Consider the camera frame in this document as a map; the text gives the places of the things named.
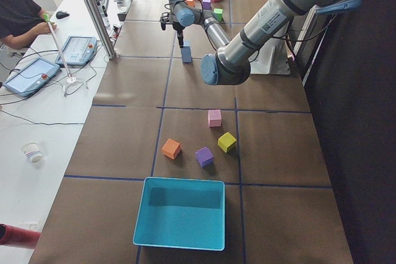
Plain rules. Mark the pink foam block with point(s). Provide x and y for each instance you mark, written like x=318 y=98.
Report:
x=214 y=118

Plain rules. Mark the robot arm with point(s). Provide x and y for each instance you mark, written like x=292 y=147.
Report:
x=230 y=65

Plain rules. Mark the yellow foam block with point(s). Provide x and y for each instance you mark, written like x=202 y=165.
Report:
x=227 y=142

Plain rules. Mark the teach pendant far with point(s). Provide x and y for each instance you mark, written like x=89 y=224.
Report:
x=79 y=50

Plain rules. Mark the purple foam block left side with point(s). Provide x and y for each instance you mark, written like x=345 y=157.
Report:
x=204 y=156

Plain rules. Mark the orange foam block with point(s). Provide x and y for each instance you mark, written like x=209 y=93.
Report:
x=171 y=149
x=191 y=3

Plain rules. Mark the purple foam block right side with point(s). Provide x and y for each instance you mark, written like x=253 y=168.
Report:
x=207 y=5

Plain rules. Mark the seated person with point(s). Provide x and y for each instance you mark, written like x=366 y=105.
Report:
x=21 y=22

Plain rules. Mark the purple foam block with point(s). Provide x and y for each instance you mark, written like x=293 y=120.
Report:
x=204 y=156
x=207 y=5

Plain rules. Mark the green foam block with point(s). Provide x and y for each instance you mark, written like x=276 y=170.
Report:
x=218 y=13

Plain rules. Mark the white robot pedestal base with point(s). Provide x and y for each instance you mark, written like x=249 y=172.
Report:
x=272 y=58

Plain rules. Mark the paper cup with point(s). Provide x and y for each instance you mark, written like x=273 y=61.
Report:
x=33 y=153

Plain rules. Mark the teal plastic bin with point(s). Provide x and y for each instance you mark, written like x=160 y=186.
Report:
x=181 y=214

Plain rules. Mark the red fire extinguisher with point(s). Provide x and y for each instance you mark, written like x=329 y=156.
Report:
x=19 y=237

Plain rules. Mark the black computer mouse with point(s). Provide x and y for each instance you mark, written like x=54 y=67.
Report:
x=61 y=15

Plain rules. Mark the aluminium frame post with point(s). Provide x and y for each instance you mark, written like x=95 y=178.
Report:
x=96 y=18

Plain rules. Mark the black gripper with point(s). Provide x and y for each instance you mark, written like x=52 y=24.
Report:
x=179 y=28

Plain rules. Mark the orange foam block left side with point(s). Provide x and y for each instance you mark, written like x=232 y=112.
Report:
x=171 y=149

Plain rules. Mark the orange foam block right side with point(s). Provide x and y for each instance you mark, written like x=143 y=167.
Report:
x=191 y=3

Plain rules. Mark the teach pendant near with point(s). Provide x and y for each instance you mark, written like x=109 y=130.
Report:
x=32 y=77

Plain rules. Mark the teach pendant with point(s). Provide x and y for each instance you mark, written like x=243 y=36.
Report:
x=32 y=77
x=79 y=50

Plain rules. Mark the stick on white stand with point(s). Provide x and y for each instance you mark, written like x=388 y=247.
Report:
x=71 y=80

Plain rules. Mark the light blue block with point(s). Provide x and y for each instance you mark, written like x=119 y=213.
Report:
x=186 y=44
x=186 y=54

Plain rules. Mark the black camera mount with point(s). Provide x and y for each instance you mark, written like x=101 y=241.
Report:
x=166 y=19

